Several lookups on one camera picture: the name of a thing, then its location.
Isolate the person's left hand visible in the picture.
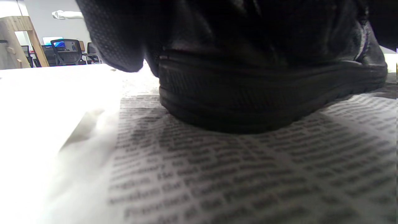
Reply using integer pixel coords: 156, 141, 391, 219
76, 0, 398, 74

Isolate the black leather shoe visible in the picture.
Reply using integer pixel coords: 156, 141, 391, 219
156, 19, 389, 135

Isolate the black mesh office chair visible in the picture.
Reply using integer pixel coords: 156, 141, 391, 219
50, 39, 84, 66
84, 42, 102, 64

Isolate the computer monitor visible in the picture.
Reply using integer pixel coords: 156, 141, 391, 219
42, 36, 64, 47

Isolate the newspaper sheet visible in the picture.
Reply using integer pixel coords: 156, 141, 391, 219
40, 66, 398, 224

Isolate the white wall-mounted object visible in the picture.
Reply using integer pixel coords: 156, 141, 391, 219
52, 10, 84, 20

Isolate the wooden frame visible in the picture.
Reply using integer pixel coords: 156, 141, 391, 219
0, 16, 50, 70

